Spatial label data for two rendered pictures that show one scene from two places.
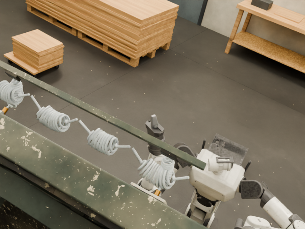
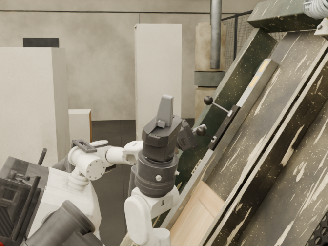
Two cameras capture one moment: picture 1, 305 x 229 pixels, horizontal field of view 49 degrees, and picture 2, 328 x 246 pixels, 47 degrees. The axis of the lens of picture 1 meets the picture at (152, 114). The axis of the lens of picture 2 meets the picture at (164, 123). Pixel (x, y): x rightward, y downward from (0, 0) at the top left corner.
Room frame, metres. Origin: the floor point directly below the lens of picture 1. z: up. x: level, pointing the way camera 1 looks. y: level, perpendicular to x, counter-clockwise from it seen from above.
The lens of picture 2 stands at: (1.66, 0.60, 1.74)
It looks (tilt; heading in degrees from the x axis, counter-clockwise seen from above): 11 degrees down; 236
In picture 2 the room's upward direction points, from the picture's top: straight up
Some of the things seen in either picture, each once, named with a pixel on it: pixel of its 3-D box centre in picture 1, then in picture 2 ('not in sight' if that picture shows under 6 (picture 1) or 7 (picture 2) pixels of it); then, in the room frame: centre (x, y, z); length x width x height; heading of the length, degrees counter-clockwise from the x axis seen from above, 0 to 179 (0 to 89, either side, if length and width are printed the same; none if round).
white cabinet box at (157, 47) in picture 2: not in sight; (156, 100); (-1.15, -3.77, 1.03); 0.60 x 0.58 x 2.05; 63
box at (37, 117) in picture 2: not in sight; (33, 135); (0.70, -3.20, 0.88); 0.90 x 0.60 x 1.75; 63
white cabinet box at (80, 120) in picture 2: not in sight; (73, 133); (-0.49, -5.34, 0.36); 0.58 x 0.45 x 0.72; 153
